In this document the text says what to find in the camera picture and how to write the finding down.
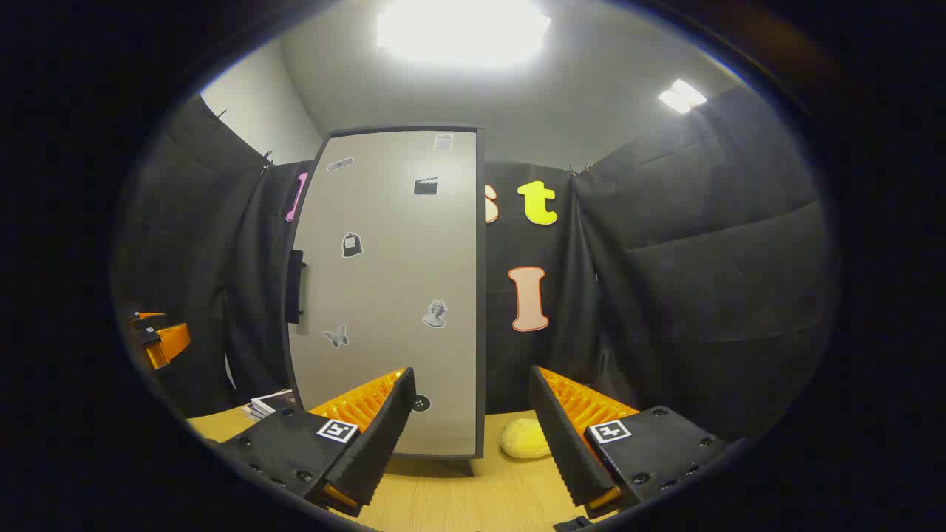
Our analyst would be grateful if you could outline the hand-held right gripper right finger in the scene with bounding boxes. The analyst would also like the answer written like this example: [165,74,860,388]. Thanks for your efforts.
[528,366,732,522]

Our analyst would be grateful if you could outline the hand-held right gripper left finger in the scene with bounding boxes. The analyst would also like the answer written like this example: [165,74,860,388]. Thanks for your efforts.
[214,367,417,518]

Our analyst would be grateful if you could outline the black door handle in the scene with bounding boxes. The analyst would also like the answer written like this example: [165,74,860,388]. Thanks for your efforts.
[286,250,306,324]

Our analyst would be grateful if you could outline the dark grey cabinet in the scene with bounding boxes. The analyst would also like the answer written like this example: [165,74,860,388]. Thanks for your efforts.
[283,124,487,475]

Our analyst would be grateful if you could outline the yellow plush object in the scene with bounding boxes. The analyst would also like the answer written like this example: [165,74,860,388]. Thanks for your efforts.
[500,418,551,460]

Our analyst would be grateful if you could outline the stack of books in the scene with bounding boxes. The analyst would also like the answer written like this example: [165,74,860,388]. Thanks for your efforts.
[242,389,296,422]

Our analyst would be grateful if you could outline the black backdrop cloth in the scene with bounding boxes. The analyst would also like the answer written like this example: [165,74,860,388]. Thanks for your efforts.
[111,85,840,444]

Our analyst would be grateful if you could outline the small ceiling light panel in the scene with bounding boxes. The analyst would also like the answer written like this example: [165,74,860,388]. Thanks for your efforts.
[658,78,708,115]

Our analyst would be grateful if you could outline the large ceiling light panel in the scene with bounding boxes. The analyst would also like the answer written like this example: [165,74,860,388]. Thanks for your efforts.
[377,0,551,69]

